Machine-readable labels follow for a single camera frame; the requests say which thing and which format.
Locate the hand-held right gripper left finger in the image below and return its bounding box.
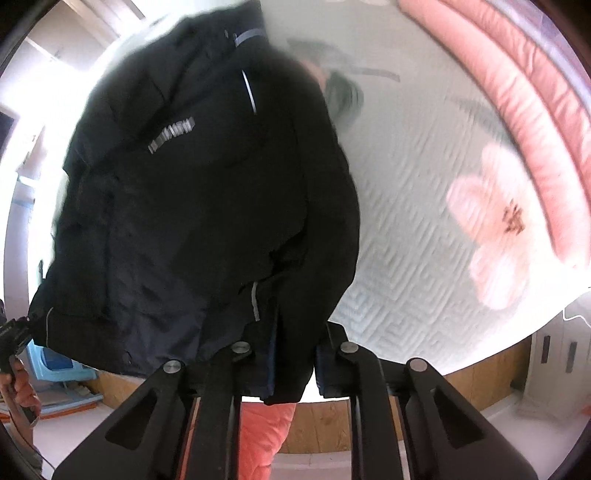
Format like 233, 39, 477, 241
52, 318, 280, 480

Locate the white bedside cabinet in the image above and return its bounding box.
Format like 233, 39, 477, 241
517, 318, 591, 417

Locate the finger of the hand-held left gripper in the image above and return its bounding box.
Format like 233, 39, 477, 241
14, 315, 38, 344

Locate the folded pink blanket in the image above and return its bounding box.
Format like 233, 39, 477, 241
397, 0, 591, 269

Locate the person's orange padded clothing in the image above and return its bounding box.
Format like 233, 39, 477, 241
239, 401, 297, 480

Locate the cyan plastic stool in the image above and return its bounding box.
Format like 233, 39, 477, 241
25, 342, 102, 409

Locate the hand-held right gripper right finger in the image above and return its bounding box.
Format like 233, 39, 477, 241
315, 322, 541, 480

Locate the black hooded jacket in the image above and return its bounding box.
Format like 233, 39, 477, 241
28, 0, 361, 407

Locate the person's left hand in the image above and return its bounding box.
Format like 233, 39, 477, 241
0, 357, 43, 420

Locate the bed with floral sheet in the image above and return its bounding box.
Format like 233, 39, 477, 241
90, 0, 591, 455

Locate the person's left forearm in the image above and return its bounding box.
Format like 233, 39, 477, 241
0, 413, 44, 480

